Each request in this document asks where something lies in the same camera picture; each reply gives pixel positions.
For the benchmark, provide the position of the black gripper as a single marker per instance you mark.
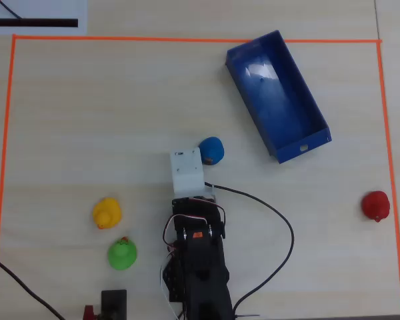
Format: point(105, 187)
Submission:
point(186, 166)

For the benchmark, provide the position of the green rubber duck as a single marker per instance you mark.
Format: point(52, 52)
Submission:
point(121, 256)

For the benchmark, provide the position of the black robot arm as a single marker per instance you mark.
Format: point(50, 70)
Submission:
point(203, 276)

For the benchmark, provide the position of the blue rubber duck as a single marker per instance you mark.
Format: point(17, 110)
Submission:
point(212, 148)

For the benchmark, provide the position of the yellow rubber duck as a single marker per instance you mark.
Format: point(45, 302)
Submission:
point(107, 213)

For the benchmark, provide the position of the blue plastic box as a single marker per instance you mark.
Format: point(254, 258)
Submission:
point(280, 100)

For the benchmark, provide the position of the red rubber duck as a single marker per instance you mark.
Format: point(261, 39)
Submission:
point(376, 205)

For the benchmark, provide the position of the small black red device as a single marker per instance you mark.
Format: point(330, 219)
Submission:
point(114, 301)

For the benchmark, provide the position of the orange tape strip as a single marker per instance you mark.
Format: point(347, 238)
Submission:
point(388, 150)
point(153, 39)
point(5, 150)

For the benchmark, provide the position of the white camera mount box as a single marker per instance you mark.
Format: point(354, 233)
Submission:
point(186, 170)

